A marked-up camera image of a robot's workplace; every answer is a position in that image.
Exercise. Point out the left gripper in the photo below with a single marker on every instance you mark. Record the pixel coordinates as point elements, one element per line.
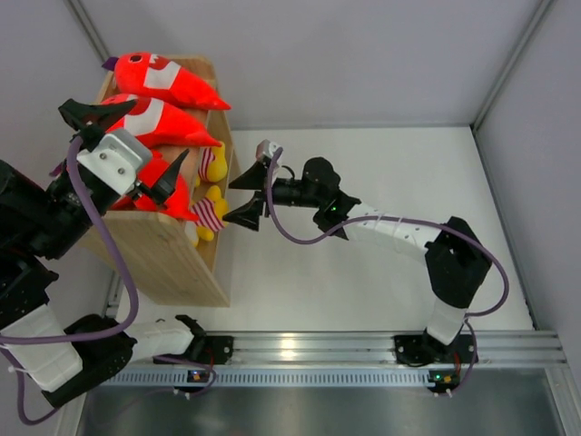
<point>78,116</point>

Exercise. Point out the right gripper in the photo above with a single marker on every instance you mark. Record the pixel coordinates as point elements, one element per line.
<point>249,215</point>

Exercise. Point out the yellow bear plush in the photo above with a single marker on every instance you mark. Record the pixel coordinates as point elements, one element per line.
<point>212,164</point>
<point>210,210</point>

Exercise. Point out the red shark plush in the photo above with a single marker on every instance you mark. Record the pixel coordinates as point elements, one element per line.
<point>154,123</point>
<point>151,75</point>
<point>160,188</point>

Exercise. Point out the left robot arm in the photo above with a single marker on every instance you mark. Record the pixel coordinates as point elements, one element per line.
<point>40,224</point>

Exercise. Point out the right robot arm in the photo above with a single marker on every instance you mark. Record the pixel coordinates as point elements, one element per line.
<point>456,267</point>

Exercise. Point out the wooden shelf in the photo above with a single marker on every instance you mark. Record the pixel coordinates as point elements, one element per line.
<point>158,251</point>

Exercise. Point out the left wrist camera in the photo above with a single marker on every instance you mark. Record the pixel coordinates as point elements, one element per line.
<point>117,160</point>

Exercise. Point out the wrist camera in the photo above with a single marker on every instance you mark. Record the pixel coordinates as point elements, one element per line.
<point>117,160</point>
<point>265,151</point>

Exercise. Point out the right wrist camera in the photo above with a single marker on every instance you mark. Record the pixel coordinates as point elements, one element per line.
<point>265,151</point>

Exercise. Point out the left aluminium corner post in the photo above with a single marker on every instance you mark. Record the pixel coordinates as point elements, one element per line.
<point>90,31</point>

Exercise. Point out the aluminium corner post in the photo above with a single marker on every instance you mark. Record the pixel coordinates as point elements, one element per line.
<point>515,55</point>
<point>90,31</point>

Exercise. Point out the grey slotted cable duct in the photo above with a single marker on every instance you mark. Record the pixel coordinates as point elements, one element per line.
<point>165,376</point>

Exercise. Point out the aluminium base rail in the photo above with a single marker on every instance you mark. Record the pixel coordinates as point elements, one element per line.
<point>496,348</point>

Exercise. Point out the right aluminium corner post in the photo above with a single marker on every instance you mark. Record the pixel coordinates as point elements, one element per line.
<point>515,55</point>

